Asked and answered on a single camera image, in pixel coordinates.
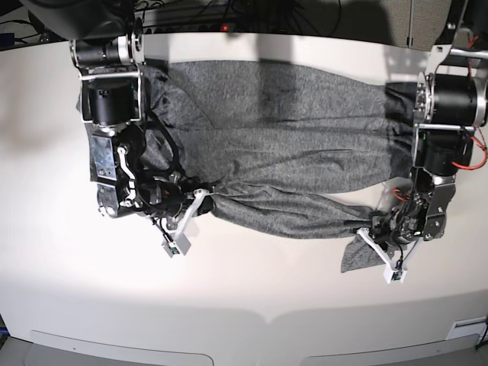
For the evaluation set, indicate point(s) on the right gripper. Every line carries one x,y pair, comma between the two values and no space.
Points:
169,197

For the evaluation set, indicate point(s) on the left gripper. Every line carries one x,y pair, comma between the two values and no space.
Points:
396,231

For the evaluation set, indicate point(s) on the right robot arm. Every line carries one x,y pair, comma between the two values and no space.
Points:
133,159

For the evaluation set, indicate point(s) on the white label sticker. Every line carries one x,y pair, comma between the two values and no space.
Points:
467,327

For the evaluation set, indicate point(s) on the power strip with red light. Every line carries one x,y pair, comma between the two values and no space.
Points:
159,23

